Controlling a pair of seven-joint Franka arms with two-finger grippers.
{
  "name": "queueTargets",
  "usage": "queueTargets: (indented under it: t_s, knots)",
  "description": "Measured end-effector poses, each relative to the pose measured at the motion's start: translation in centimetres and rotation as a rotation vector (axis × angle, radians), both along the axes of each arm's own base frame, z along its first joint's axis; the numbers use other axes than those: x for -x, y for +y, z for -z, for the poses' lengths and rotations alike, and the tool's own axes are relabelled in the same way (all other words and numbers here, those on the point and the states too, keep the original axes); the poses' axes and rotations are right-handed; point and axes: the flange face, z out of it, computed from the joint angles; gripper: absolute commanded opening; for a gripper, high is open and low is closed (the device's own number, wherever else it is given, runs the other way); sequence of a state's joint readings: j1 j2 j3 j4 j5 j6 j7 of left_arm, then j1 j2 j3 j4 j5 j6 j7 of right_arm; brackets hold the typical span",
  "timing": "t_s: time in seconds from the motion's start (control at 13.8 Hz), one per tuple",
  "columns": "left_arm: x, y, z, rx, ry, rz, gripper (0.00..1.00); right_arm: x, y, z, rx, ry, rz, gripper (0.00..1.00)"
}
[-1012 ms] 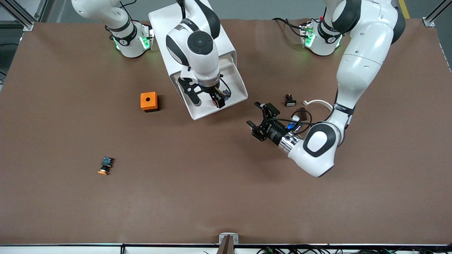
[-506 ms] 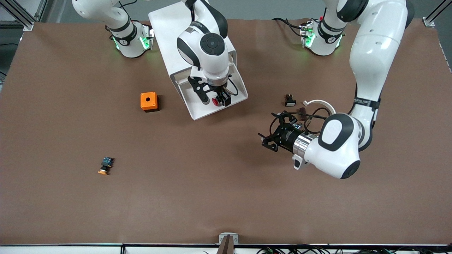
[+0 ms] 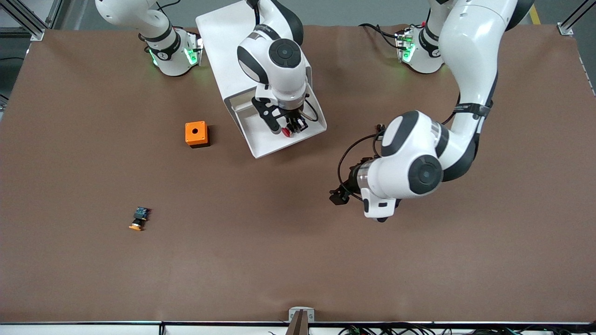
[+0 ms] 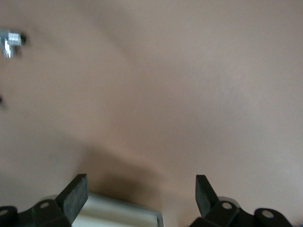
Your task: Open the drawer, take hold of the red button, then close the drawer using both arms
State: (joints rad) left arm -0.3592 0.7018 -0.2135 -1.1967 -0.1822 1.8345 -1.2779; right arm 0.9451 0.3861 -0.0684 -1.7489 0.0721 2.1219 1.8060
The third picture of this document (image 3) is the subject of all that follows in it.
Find white drawer cabinet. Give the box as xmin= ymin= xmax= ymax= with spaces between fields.
xmin=196 ymin=0 xmax=313 ymax=121

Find black arm base cable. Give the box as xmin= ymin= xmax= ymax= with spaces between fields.
xmin=359 ymin=23 xmax=402 ymax=50

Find orange box with hole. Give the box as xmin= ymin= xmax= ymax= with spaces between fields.
xmin=185 ymin=121 xmax=210 ymax=148

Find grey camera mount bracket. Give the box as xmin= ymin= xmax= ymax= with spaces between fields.
xmin=288 ymin=307 xmax=315 ymax=335

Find aluminium frame post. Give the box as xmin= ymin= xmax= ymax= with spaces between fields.
xmin=558 ymin=0 xmax=596 ymax=37
xmin=0 ymin=0 xmax=64 ymax=41

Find white plastic drawer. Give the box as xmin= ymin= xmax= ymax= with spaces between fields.
xmin=230 ymin=86 xmax=327 ymax=159

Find orange push button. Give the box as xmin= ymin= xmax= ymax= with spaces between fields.
xmin=129 ymin=207 xmax=151 ymax=232

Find aluminium table edge rail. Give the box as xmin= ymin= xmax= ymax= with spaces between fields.
xmin=0 ymin=321 xmax=596 ymax=335

